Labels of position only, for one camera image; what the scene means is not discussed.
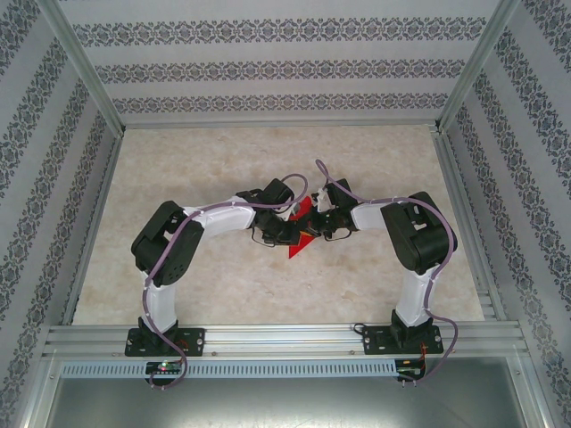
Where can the red paper sheet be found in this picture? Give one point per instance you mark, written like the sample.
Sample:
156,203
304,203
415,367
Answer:
298,249

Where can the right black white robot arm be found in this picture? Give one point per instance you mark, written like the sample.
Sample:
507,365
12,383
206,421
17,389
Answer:
419,236

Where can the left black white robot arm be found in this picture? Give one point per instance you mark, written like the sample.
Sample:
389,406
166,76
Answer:
165,249

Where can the grey metal sheet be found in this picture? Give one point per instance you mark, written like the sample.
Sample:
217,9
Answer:
285,405

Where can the small circuit board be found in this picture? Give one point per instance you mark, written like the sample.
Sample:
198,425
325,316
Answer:
408,370
165,367

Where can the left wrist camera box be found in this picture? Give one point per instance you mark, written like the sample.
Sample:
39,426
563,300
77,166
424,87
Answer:
292,209

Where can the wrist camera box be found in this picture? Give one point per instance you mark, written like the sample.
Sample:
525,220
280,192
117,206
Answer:
322,198
292,209

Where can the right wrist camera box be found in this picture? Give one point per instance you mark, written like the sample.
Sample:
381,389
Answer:
322,198

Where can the aluminium frame cross beam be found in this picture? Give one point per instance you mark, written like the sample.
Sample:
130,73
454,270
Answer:
281,124

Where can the long aluminium mounting rail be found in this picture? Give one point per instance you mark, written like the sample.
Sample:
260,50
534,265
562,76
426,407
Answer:
285,339

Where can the aluminium table side rail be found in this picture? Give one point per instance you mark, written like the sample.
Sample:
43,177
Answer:
452,178
93,223

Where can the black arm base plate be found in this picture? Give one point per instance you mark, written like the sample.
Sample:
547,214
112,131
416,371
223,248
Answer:
196,341
372,343

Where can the aluminium frame post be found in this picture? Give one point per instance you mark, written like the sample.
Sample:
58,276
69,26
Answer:
82,62
475,62

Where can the aluminium frame bar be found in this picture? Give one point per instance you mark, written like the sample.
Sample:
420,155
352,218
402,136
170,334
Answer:
531,392
40,392

